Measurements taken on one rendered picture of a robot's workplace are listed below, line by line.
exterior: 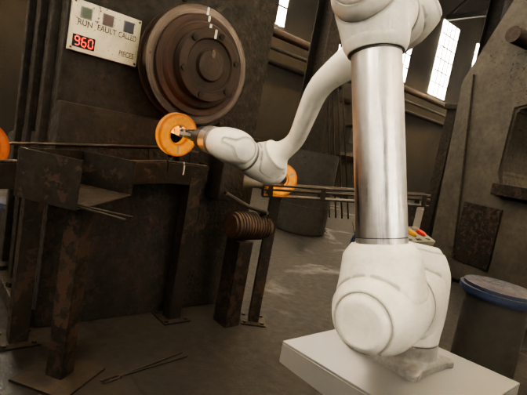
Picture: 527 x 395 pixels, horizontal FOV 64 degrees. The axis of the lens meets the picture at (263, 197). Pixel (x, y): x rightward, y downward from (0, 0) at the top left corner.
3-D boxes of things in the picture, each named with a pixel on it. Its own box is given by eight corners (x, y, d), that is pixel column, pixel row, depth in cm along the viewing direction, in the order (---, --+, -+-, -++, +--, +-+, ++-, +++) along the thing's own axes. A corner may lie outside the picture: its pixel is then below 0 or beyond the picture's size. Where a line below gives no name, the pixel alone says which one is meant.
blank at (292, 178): (272, 201, 198) (273, 201, 195) (258, 171, 196) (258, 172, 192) (301, 186, 199) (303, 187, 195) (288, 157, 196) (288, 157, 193)
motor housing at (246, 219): (205, 318, 197) (224, 208, 191) (241, 313, 211) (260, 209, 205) (220, 331, 187) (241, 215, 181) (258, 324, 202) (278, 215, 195)
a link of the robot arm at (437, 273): (447, 336, 101) (463, 248, 99) (429, 359, 86) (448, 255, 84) (382, 315, 110) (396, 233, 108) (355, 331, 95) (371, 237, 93)
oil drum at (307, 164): (261, 222, 471) (275, 143, 460) (298, 223, 510) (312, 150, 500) (298, 237, 427) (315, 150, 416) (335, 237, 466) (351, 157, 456)
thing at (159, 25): (130, 111, 164) (147, -13, 158) (227, 131, 195) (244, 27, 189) (136, 112, 159) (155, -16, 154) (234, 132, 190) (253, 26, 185)
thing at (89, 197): (-9, 389, 123) (18, 146, 114) (56, 351, 148) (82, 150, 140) (49, 412, 118) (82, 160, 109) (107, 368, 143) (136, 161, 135)
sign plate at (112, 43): (65, 48, 153) (71, -3, 151) (133, 67, 170) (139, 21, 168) (67, 48, 151) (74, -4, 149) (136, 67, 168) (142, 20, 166)
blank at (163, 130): (155, 110, 145) (160, 111, 142) (194, 113, 154) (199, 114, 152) (153, 155, 148) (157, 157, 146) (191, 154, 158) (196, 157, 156)
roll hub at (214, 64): (168, 92, 161) (179, 18, 158) (227, 107, 180) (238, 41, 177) (175, 93, 157) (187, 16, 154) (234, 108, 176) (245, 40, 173)
